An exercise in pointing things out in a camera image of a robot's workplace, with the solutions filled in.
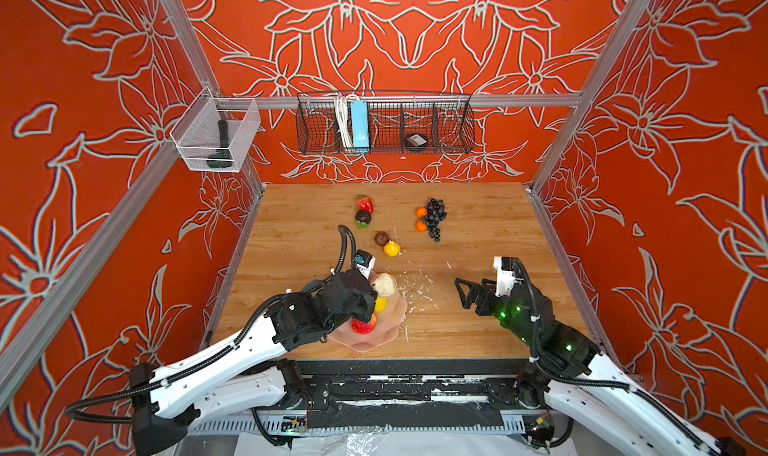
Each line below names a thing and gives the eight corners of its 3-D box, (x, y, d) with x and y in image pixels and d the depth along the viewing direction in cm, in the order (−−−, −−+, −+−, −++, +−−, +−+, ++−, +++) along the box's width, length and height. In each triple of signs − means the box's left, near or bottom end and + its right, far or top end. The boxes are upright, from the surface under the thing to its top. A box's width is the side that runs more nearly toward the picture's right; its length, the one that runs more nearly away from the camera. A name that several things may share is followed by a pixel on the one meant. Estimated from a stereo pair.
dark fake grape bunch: (428, 241, 105) (430, 234, 101) (424, 205, 116) (425, 197, 113) (448, 241, 105) (450, 234, 101) (441, 205, 116) (443, 197, 113)
